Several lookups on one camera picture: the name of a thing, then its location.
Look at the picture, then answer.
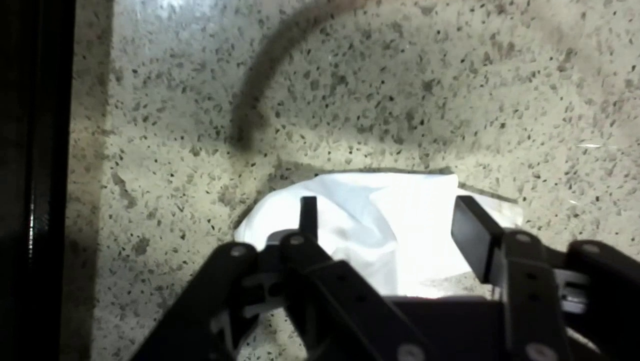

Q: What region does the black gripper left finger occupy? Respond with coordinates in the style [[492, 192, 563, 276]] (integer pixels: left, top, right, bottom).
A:
[[269, 197, 434, 361]]

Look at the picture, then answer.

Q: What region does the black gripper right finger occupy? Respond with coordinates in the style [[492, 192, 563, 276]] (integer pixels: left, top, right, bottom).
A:
[[450, 195, 575, 361]]

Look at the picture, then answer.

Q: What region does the white paper towel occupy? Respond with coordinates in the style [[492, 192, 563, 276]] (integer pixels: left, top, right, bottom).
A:
[[234, 172, 524, 299]]

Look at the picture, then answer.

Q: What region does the black electric stove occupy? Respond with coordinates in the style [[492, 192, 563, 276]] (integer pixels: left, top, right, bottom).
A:
[[0, 0, 76, 361]]

